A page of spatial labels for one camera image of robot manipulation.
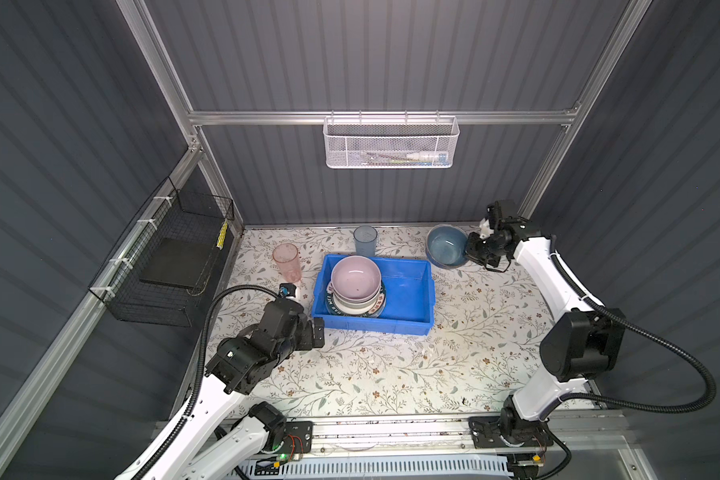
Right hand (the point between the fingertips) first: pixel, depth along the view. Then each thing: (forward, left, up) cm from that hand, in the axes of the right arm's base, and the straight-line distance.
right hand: (467, 253), depth 87 cm
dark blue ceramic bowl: (+4, +6, -1) cm, 7 cm away
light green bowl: (-11, +34, -13) cm, 38 cm away
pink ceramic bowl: (-1, +33, -10) cm, 35 cm away
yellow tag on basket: (+1, +70, +8) cm, 71 cm away
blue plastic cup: (+11, +31, -6) cm, 33 cm away
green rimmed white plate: (-11, +27, -14) cm, 32 cm away
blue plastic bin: (-7, +16, -19) cm, 26 cm away
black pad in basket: (-12, +75, +13) cm, 77 cm away
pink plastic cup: (+7, +57, -8) cm, 58 cm away
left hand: (-23, +44, +2) cm, 50 cm away
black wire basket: (+1, +81, +16) cm, 83 cm away
